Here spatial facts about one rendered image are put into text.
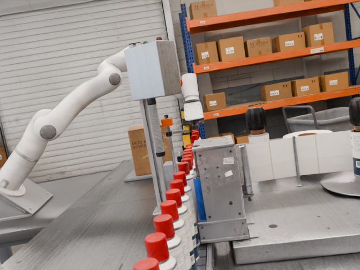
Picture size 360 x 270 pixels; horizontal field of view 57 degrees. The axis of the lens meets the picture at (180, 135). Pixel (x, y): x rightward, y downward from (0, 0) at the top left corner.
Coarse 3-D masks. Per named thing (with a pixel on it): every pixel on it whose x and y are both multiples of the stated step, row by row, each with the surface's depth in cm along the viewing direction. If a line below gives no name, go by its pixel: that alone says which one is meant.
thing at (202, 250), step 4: (200, 244) 90; (204, 244) 90; (200, 248) 88; (204, 248) 88; (200, 252) 86; (204, 252) 86; (200, 256) 84; (204, 256) 84; (200, 260) 82; (204, 260) 82; (200, 264) 80; (204, 264) 80; (200, 268) 78; (204, 268) 78
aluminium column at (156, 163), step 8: (144, 104) 130; (144, 112) 129; (144, 120) 130; (144, 128) 130; (152, 136) 130; (152, 144) 132; (152, 152) 132; (152, 160) 132; (160, 160) 132; (152, 168) 132; (160, 168) 132; (152, 176) 133; (160, 176) 132; (160, 184) 134; (160, 192) 134; (160, 200) 134; (160, 208) 134
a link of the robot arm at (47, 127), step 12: (108, 72) 155; (120, 72) 159; (84, 84) 160; (96, 84) 157; (108, 84) 156; (120, 84) 160; (72, 96) 159; (84, 96) 160; (96, 96) 162; (60, 108) 156; (72, 108) 159; (84, 108) 165; (36, 120) 156; (48, 120) 153; (60, 120) 156; (72, 120) 162; (36, 132) 153; (48, 132) 153; (60, 132) 157
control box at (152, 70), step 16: (144, 48) 116; (160, 48) 113; (128, 64) 123; (144, 64) 118; (160, 64) 113; (176, 64) 119; (144, 80) 119; (160, 80) 114; (176, 80) 119; (144, 96) 121; (160, 96) 116
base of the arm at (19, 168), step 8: (16, 152) 158; (8, 160) 160; (16, 160) 158; (24, 160) 158; (8, 168) 158; (16, 168) 158; (24, 168) 160; (32, 168) 164; (0, 176) 159; (8, 176) 158; (16, 176) 159; (24, 176) 162; (0, 184) 157; (8, 184) 159; (16, 184) 161; (8, 192) 158; (16, 192) 162; (24, 192) 167
